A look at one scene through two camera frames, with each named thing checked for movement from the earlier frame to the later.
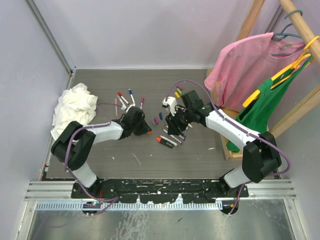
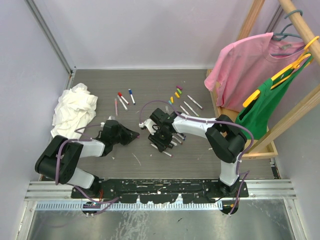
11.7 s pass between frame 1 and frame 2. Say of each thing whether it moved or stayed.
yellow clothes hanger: stayed
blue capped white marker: stayed
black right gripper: moved
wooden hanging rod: stayed
